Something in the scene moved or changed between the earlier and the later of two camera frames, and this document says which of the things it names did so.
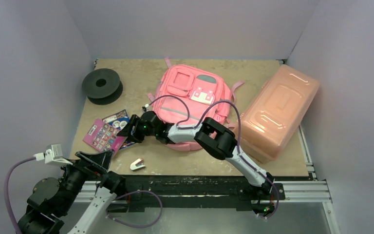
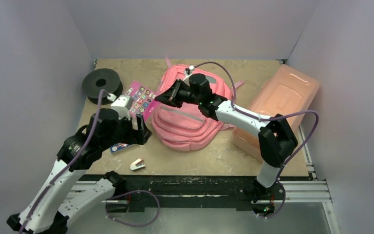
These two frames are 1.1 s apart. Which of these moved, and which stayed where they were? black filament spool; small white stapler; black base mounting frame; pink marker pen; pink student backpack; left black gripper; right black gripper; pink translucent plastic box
Moved: right black gripper; left black gripper; pink marker pen
Stayed: small white stapler; black filament spool; pink student backpack; pink translucent plastic box; black base mounting frame
